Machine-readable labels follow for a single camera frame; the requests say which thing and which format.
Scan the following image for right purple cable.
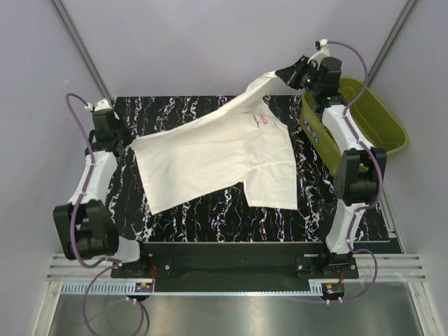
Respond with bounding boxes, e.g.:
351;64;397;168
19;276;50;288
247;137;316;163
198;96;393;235
286;40;386;305

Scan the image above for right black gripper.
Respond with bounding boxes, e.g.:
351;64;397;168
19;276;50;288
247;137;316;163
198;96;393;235
275;56;321;95

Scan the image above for aluminium frame post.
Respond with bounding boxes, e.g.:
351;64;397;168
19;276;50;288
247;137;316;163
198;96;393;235
366;0;419;87
50;0;113;101

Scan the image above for purple cable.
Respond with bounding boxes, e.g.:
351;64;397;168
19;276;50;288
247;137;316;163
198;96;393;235
64;92;148;333
286;40;386;305

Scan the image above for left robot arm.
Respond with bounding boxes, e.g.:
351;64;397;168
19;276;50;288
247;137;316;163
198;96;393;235
53;93;151;277

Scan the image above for white t shirt red print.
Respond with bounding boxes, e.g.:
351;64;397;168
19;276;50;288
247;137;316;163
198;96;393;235
132;72;298;214

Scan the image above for right aluminium frame post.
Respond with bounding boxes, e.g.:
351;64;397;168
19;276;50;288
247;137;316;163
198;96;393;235
366;0;419;87

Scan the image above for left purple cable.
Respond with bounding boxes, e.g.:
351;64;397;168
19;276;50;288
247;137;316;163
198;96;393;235
64;92;148;333

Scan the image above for olive green plastic basket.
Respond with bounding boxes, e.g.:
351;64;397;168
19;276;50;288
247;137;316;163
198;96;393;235
300;89;408;176

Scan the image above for slotted grey cable duct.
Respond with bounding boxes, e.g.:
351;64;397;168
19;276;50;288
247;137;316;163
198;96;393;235
61;280;323;297

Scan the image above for black patterned table mat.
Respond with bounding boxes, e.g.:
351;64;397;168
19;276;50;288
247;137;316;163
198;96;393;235
106;95;390;243

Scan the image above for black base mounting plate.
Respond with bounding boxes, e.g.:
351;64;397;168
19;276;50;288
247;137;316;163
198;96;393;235
113;242;359;279

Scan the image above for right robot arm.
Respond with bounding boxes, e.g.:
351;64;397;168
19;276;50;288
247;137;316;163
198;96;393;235
276;39;386;278

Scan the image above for left aluminium frame post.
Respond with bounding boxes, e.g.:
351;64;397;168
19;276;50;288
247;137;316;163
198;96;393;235
50;0;113;101

